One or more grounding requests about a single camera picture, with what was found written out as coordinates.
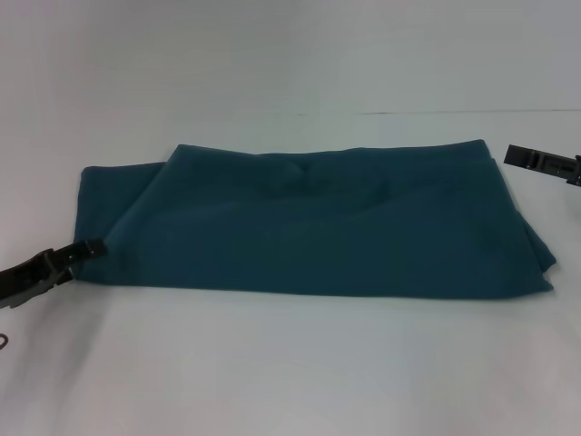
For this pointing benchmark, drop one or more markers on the teal blue t-shirt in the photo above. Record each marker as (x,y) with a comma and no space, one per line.
(318,218)

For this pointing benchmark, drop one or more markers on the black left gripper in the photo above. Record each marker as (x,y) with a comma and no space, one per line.
(27,279)

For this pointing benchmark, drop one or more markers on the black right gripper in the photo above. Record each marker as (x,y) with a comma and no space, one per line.
(577,170)

